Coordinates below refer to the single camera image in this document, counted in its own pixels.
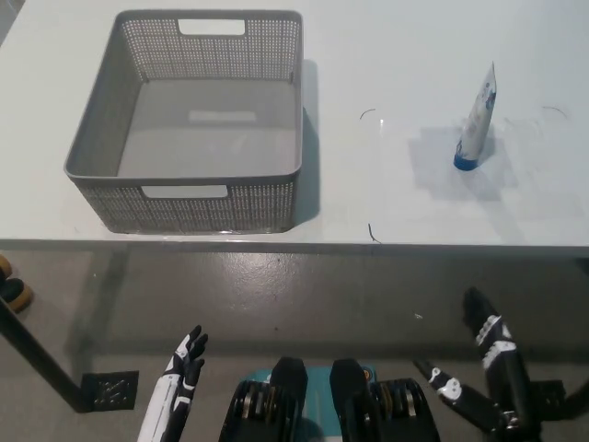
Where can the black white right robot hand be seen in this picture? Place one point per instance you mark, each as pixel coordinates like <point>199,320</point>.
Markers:
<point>504,368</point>

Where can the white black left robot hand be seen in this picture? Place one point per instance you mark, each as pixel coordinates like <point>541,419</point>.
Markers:
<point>172,391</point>

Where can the brown shoe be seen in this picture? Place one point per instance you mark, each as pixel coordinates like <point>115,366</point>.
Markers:
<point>3,267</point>

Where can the grey perforated plastic basket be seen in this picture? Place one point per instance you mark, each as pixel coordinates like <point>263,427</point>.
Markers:
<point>207,138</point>

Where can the white shampoo tube blue cap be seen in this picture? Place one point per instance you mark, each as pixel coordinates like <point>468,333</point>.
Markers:
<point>476,124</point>

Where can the black shoe tan sole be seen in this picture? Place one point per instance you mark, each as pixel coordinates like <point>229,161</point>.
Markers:
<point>14,294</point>

